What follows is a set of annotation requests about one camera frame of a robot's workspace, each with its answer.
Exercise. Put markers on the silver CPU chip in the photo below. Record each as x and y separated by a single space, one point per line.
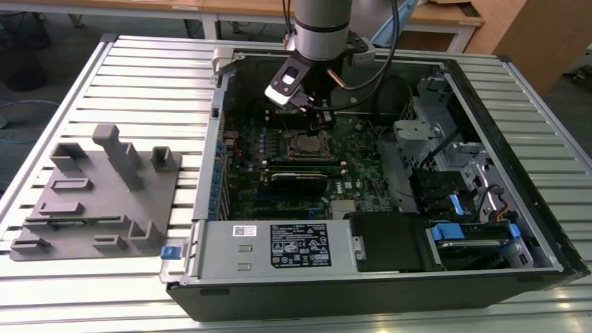
310 143

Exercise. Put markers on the CPU socket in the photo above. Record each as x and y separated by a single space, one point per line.
308 156

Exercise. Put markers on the copper coloured rod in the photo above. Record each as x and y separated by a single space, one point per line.
334 78

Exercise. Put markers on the silver metal drive cage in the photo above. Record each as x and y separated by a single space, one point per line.
416 129

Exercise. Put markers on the green motherboard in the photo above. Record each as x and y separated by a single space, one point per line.
365 180

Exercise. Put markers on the black graphics card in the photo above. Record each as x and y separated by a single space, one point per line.
297 185

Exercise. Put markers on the silver chipset heatsink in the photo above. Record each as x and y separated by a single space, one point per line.
342 205

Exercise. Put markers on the blue disk carrier tab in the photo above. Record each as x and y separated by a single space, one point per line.
456 204
513 230

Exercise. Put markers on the black plastic shroud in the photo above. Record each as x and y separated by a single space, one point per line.
388 243

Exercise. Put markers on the hard disk in blue carrier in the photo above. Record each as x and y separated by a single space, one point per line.
445 231

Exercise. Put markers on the wooden cabinet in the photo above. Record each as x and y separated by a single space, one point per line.
545 34

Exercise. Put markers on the silver power supply unit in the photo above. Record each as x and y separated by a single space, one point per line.
221 249

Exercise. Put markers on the blue case latch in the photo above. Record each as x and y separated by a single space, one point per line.
170 252

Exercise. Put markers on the grey parts rack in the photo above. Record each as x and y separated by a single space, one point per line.
105 208

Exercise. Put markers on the black PC case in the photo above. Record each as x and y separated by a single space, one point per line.
324 298

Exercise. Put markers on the black office chair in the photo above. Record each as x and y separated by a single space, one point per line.
22 52

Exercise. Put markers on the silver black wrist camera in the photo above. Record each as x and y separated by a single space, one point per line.
284 83

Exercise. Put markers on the small grey wrist camera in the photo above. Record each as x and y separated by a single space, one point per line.
362 52

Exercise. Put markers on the wooden desk white frame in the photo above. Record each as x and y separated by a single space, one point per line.
444 21
92 7

